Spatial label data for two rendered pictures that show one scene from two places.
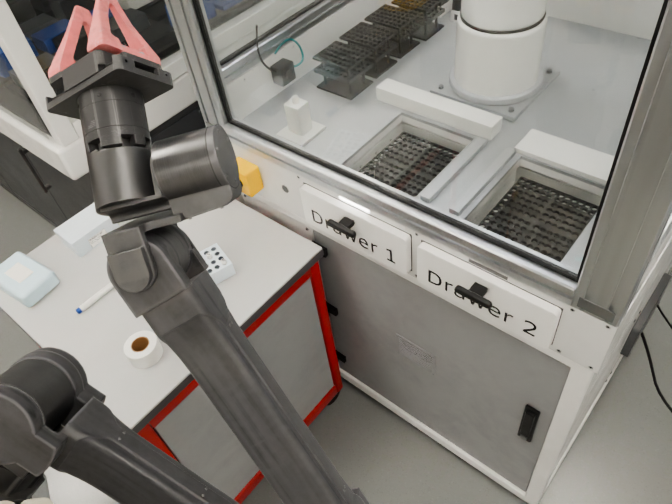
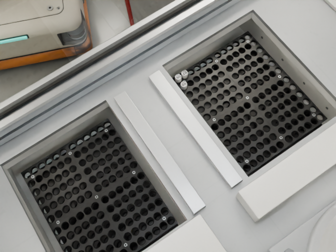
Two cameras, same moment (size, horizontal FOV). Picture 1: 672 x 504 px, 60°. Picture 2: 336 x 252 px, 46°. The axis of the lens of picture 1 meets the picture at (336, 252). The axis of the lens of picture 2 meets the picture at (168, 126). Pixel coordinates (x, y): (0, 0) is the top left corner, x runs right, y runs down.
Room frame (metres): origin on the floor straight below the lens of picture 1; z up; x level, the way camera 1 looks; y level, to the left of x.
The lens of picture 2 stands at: (0.96, -0.51, 1.55)
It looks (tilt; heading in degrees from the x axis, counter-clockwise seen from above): 69 degrees down; 107
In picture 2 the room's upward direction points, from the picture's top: 8 degrees counter-clockwise
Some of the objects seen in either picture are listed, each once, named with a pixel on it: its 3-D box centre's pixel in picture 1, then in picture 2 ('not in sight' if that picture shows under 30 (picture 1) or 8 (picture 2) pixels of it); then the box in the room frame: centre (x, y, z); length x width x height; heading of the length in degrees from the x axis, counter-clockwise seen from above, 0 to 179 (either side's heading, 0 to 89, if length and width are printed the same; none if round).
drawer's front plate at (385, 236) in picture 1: (353, 228); not in sight; (0.88, -0.05, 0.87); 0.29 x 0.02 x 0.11; 44
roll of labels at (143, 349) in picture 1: (143, 349); not in sight; (0.72, 0.43, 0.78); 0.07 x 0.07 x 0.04
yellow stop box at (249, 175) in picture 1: (244, 177); not in sight; (1.11, 0.19, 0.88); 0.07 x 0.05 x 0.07; 44
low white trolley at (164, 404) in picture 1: (194, 351); not in sight; (0.97, 0.45, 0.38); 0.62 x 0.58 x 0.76; 44
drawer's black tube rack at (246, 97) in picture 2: not in sight; (245, 105); (1.02, -0.19, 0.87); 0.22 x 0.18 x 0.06; 134
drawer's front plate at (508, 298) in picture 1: (482, 293); not in sight; (0.66, -0.26, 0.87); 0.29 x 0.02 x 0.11; 44
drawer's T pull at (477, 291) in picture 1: (476, 292); not in sight; (0.64, -0.24, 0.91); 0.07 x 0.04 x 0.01; 44
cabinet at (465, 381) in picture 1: (474, 248); not in sight; (1.18, -0.43, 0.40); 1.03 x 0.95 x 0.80; 44
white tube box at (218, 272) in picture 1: (202, 270); not in sight; (0.92, 0.31, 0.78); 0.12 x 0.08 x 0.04; 118
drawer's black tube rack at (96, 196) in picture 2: not in sight; (100, 200); (0.79, -0.41, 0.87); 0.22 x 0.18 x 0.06; 134
